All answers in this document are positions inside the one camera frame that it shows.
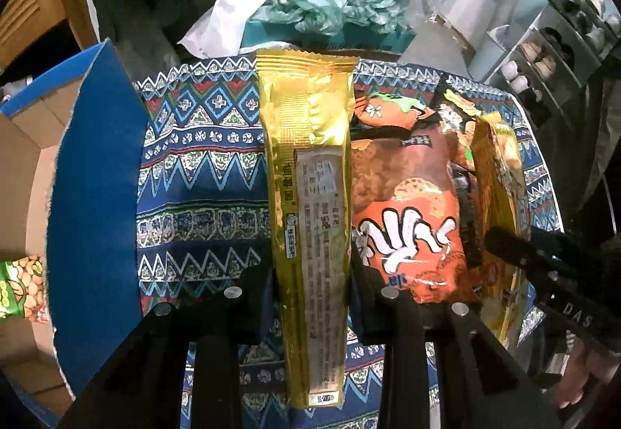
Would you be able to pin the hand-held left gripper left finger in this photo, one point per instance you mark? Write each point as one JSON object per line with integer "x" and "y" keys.
{"x": 259, "y": 307}

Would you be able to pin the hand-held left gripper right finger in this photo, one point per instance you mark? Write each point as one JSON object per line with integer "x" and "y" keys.
{"x": 364, "y": 298}

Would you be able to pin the pile of teal plastic bags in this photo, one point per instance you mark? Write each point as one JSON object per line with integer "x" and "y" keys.
{"x": 339, "y": 2}

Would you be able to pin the blue cardboard box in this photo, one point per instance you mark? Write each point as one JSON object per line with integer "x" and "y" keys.
{"x": 97, "y": 215}

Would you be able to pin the dark packet with yellow label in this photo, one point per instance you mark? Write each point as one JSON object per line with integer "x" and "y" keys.
{"x": 451, "y": 128}

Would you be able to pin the teal cardboard box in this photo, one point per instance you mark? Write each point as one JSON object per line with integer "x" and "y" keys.
{"x": 339, "y": 41}

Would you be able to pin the orange packet with green label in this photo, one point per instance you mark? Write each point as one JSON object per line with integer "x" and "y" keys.
{"x": 388, "y": 111}

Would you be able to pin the white plastic bag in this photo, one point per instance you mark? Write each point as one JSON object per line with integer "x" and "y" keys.
{"x": 228, "y": 7}

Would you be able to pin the large orange snack bag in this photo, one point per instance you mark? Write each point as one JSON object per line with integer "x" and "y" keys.
{"x": 412, "y": 196}

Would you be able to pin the long gold snack packet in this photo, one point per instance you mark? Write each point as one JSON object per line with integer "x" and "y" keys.
{"x": 310, "y": 215}

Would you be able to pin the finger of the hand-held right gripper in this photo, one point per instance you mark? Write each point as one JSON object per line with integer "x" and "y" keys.
{"x": 514, "y": 252}

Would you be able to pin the grey shoe rack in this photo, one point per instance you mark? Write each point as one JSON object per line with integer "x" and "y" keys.
{"x": 558, "y": 45}

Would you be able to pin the blue patterned tablecloth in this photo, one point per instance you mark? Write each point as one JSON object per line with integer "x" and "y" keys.
{"x": 203, "y": 157}

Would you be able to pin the person's right hand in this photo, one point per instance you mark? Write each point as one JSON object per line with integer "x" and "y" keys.
{"x": 582, "y": 373}

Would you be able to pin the green snack packet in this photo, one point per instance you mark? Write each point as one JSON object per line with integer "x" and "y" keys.
{"x": 22, "y": 288}

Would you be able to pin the light blue bin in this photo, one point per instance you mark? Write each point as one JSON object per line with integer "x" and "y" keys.
{"x": 499, "y": 50}

